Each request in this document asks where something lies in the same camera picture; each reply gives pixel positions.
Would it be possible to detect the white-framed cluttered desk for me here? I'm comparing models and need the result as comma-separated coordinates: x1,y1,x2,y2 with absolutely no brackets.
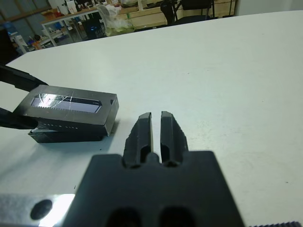
40,7,100,47

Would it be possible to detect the white plastic bag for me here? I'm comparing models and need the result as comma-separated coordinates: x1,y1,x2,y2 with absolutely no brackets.
104,4,135,36

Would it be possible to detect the black box lid with window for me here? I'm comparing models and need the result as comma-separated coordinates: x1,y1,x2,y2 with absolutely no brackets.
13,84,119,137

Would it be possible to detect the white round fan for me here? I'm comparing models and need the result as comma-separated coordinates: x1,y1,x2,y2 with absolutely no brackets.
97,4,111,22

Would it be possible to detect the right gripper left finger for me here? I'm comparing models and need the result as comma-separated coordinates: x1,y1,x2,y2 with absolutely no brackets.
122,112,154,167

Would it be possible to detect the black flat panel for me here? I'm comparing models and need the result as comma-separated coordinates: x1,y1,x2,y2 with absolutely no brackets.
0,28,19,64

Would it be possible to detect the black computer tower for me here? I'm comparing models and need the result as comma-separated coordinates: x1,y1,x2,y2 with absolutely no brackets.
84,20,106,40

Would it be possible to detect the light wooden shelving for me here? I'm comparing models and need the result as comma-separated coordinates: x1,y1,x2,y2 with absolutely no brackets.
118,0,237,26

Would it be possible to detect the black office chair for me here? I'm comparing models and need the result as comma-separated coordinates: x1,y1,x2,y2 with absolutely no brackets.
160,0,215,26

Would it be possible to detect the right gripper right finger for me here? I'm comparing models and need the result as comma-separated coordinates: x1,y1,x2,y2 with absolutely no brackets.
160,110,190,166

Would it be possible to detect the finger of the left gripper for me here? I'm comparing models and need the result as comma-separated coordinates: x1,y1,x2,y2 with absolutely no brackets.
0,107,40,130
0,65,49,92

